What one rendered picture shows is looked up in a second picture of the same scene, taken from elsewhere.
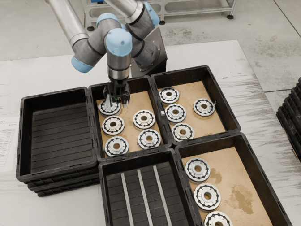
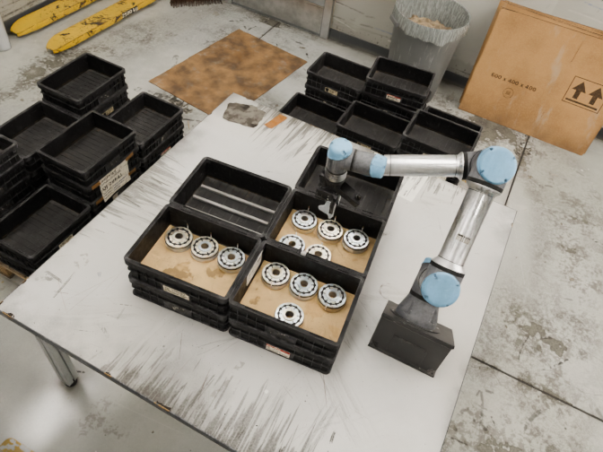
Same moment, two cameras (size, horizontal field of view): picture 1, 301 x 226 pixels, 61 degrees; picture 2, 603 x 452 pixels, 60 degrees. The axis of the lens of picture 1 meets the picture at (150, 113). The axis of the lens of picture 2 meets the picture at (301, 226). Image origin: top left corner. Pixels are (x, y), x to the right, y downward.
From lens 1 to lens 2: 1.69 m
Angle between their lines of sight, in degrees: 64
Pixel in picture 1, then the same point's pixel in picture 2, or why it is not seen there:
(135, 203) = (246, 209)
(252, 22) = not seen: outside the picture
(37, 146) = (351, 179)
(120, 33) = (342, 145)
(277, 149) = (185, 393)
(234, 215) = (173, 259)
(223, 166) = (215, 285)
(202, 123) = (273, 305)
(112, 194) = (266, 200)
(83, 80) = not seen: hidden behind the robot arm
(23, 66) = (494, 230)
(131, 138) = (307, 239)
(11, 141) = not seen: hidden behind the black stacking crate
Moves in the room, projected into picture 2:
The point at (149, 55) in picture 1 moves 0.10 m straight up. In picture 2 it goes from (403, 305) to (410, 290)
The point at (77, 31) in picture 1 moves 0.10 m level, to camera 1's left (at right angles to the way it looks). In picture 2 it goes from (393, 157) to (406, 143)
